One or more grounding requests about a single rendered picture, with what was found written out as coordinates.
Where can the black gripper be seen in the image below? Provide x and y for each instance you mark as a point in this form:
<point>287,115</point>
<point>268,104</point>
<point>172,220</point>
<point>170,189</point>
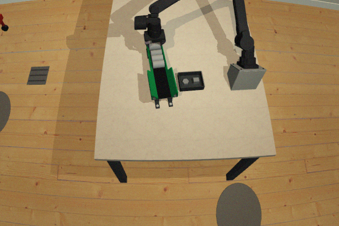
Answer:
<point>154,36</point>

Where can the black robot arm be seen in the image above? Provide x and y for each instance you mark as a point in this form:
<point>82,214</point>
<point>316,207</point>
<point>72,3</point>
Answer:
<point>243,39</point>

